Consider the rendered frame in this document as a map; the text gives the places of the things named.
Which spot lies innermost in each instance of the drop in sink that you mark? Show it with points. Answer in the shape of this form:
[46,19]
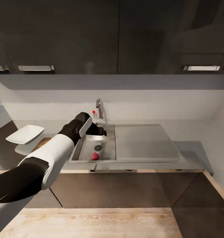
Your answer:
[126,143]

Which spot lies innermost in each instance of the dishwasher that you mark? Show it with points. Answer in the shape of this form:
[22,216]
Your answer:
[44,199]

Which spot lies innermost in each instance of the cabinet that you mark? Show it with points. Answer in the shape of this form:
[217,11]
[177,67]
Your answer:
[59,36]
[171,37]

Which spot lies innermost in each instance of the vidalia onion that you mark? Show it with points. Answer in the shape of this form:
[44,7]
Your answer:
[94,156]

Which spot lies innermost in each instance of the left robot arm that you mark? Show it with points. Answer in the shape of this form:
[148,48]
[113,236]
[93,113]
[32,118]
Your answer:
[39,170]

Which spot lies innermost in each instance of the cutting board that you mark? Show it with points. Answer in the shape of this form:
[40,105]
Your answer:
[41,143]

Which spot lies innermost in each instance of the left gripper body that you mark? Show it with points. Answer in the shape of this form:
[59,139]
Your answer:
[98,131]

